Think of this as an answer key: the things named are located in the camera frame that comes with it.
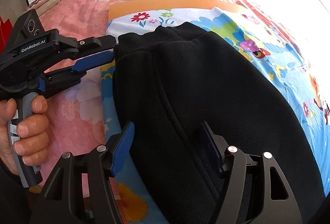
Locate black pants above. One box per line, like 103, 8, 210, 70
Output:
112, 22, 325, 223

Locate person's left hand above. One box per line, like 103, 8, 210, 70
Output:
0, 95, 50, 176

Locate pink floral bedspread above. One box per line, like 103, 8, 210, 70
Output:
41, 0, 296, 178

